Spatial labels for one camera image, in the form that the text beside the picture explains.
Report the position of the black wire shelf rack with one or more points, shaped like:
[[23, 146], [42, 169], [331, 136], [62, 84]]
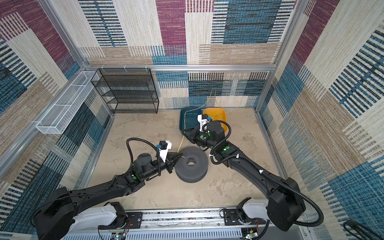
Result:
[[129, 90]]

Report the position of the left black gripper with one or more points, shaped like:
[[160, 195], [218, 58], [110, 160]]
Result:
[[171, 157]]

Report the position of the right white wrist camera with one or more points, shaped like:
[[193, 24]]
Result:
[[203, 119]]

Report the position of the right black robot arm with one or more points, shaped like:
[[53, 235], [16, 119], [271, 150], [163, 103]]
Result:
[[286, 203]]

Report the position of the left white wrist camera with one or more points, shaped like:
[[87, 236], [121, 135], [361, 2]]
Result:
[[164, 147]]

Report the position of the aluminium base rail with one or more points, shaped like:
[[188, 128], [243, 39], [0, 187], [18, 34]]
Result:
[[186, 224]]

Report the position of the yellow plastic bin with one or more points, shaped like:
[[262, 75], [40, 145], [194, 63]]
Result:
[[216, 114]]

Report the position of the teal plastic bin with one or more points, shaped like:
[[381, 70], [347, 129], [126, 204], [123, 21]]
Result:
[[188, 118]]

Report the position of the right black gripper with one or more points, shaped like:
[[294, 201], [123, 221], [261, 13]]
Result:
[[195, 131]]

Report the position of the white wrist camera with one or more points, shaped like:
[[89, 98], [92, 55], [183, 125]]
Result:
[[164, 147], [203, 119]]

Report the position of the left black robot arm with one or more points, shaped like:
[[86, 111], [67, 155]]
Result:
[[54, 218]]

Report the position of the white mesh wall basket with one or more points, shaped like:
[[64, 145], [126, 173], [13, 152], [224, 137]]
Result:
[[62, 112]]

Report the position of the black cable loop corner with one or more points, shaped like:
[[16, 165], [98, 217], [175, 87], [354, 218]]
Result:
[[360, 232]]

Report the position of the dark grey spool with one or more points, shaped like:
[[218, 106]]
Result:
[[192, 167]]

